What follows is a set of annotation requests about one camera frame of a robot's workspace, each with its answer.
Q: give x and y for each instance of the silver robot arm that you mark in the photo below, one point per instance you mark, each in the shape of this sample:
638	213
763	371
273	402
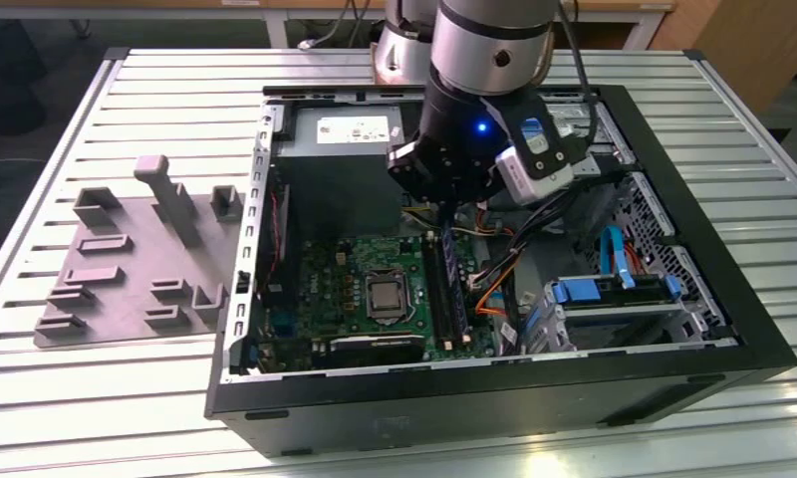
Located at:
486	45

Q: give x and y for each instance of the grey power supply unit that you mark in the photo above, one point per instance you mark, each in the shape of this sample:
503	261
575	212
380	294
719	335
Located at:
339	174

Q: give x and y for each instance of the green motherboard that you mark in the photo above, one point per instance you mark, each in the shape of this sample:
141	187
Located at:
332	269

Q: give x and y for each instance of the silver CPU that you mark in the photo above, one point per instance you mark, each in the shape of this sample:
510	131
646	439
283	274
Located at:
387	297

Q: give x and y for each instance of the hard disk in blue carrier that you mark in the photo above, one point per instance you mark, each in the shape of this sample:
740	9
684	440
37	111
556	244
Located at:
578	291

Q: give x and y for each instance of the metal disk bay cage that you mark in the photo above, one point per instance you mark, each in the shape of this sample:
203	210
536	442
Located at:
624	311

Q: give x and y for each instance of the black graphics card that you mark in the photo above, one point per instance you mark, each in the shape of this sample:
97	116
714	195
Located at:
372	348

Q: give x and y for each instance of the brown wooden cabinet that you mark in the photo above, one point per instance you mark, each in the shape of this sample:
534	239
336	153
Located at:
758	40

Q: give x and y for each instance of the grey parts rack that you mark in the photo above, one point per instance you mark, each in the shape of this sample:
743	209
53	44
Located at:
139	259

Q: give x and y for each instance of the black PC case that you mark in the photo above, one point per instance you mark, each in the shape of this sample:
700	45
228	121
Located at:
439	413

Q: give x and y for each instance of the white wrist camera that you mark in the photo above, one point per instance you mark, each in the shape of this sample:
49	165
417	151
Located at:
531	184

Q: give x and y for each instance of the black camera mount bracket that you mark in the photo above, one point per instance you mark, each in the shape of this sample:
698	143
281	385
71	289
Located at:
548	167

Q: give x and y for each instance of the wooden desk white frame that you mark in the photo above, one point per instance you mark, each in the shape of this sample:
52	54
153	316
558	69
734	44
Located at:
651	25

